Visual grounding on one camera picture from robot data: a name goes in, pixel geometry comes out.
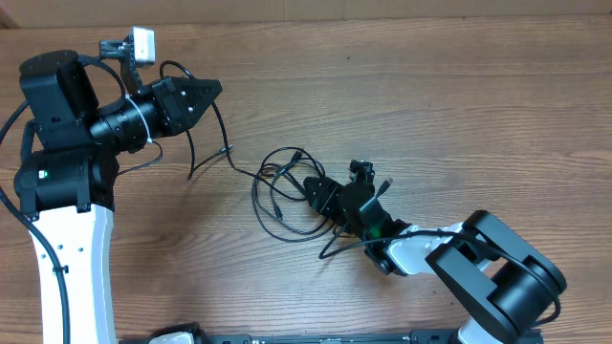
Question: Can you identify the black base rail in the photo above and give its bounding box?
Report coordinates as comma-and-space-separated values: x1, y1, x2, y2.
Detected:
119, 322, 544, 344

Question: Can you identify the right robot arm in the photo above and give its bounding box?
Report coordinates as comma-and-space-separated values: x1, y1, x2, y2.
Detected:
303, 177, 567, 343

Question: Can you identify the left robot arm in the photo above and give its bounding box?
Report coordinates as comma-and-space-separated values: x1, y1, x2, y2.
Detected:
13, 50, 222, 343

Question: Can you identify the black usb cable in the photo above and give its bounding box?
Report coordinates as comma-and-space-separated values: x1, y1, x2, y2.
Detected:
159, 59, 307, 202
257, 148, 331, 224

